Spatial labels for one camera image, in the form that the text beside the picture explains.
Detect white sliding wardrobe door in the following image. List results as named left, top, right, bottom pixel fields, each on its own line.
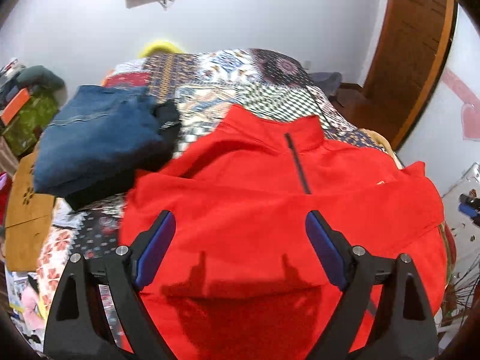
left=398, top=7, right=479, bottom=194

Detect yellow curved bed rail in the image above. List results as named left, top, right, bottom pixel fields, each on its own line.
left=138, top=40, right=184, bottom=58

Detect folded blue jeans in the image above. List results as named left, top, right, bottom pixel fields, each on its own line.
left=33, top=85, right=167, bottom=197

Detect brown wooden wardrobe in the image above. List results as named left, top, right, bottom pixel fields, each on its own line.
left=329, top=0, right=459, bottom=151

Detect red zip pullover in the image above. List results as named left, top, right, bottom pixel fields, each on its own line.
left=119, top=105, right=448, bottom=359

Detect orange box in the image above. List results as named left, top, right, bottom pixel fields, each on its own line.
left=1, top=88, right=30, bottom=126

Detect patchwork patterned bedspread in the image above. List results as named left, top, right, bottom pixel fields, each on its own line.
left=36, top=48, right=404, bottom=346

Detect grey clothes pile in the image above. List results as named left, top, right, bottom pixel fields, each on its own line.
left=1, top=58, right=65, bottom=101

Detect green patterned cloth pile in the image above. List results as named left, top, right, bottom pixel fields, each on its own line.
left=1, top=88, right=59, bottom=157

